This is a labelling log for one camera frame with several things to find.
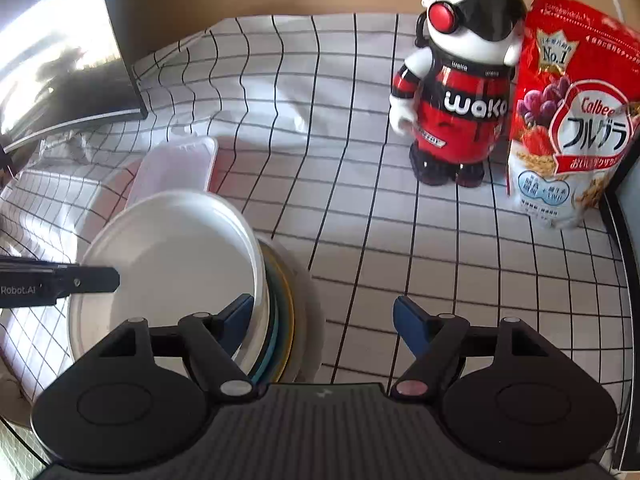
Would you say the blue ceramic bowl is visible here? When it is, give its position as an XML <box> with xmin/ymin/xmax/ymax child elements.
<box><xmin>248</xmin><ymin>266</ymin><xmax>283</xmax><ymax>385</ymax></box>

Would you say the white plastic bowl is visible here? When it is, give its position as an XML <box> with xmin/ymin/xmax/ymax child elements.
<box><xmin>67</xmin><ymin>190</ymin><xmax>269</xmax><ymax>373</ymax></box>

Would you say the red rectangular plastic container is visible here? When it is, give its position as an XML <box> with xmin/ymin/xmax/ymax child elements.
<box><xmin>126</xmin><ymin>136</ymin><xmax>218</xmax><ymax>208</ymax></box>

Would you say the black monitor screen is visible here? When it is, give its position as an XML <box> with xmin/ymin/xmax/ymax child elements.
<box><xmin>1</xmin><ymin>0</ymin><xmax>146</xmax><ymax>153</ymax></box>

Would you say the white microwave oven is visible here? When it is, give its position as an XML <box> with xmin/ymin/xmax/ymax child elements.
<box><xmin>599</xmin><ymin>141</ymin><xmax>639</xmax><ymax>474</ymax></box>

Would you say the red panda robot figurine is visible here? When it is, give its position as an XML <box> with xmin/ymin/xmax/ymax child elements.
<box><xmin>388</xmin><ymin>0</ymin><xmax>526</xmax><ymax>188</ymax></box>

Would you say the red granola cereal bag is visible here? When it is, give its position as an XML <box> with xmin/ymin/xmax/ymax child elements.
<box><xmin>508</xmin><ymin>0</ymin><xmax>639</xmax><ymax>229</ymax></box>

